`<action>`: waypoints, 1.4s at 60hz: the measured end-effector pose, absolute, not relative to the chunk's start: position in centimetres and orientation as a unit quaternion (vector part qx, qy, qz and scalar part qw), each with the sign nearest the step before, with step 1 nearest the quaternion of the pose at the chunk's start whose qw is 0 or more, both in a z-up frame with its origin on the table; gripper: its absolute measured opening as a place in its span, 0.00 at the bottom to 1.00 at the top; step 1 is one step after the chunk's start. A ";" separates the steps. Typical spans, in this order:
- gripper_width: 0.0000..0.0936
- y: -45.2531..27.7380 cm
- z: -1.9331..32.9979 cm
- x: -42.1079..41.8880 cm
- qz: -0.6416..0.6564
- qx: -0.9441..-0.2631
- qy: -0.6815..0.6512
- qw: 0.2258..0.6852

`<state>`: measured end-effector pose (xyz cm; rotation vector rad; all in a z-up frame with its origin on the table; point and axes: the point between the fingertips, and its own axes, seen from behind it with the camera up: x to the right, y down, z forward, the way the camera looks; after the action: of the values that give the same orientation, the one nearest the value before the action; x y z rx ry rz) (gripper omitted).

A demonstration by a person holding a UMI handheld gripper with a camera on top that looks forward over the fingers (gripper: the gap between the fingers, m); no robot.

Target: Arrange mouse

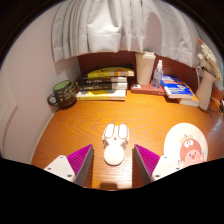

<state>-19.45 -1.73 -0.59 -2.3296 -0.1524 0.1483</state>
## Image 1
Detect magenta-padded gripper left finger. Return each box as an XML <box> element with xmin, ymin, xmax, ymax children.
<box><xmin>43</xmin><ymin>143</ymin><xmax>95</xmax><ymax>187</ymax></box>

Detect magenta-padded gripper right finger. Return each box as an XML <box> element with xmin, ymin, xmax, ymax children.
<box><xmin>133</xmin><ymin>143</ymin><xmax>183</xmax><ymax>186</ymax></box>

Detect white computer mouse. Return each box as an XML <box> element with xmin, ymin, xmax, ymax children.
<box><xmin>102</xmin><ymin>123</ymin><xmax>130</xmax><ymax>167</ymax></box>

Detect round white cartoon mouse pad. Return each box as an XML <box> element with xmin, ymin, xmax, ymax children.
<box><xmin>163</xmin><ymin>122</ymin><xmax>209</xmax><ymax>169</ymax></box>

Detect orange-yellow book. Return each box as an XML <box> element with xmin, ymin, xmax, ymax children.
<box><xmin>178</xmin><ymin>84</ymin><xmax>201</xmax><ymax>108</ymax></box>

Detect dark green mug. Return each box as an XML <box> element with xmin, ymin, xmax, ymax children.
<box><xmin>46</xmin><ymin>79</ymin><xmax>78</xmax><ymax>109</ymax></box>

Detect blue book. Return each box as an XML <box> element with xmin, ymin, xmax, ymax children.
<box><xmin>160</xmin><ymin>74</ymin><xmax>195</xmax><ymax>100</ymax></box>

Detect red book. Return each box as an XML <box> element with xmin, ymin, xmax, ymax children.
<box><xmin>130</xmin><ymin>83</ymin><xmax>167</xmax><ymax>97</ymax></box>

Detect white vase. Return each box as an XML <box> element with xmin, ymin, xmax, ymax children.
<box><xmin>195</xmin><ymin>65</ymin><xmax>218</xmax><ymax>112</ymax></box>

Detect clear spray bottle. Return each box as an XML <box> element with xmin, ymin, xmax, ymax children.
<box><xmin>152</xmin><ymin>59</ymin><xmax>164</xmax><ymax>89</ymax></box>

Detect beige tumbler with lid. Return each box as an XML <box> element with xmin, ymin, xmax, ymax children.
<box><xmin>134</xmin><ymin>50</ymin><xmax>157</xmax><ymax>86</ymax></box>

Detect yellow and black book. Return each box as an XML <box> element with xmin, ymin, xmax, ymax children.
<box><xmin>74</xmin><ymin>64</ymin><xmax>135</xmax><ymax>83</ymax></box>

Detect white flower bouquet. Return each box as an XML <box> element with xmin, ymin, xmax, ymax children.
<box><xmin>195</xmin><ymin>37</ymin><xmax>224</xmax><ymax>88</ymax></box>

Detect white curtain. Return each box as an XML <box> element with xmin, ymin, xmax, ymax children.
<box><xmin>50</xmin><ymin>0</ymin><xmax>204</xmax><ymax>68</ymax></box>

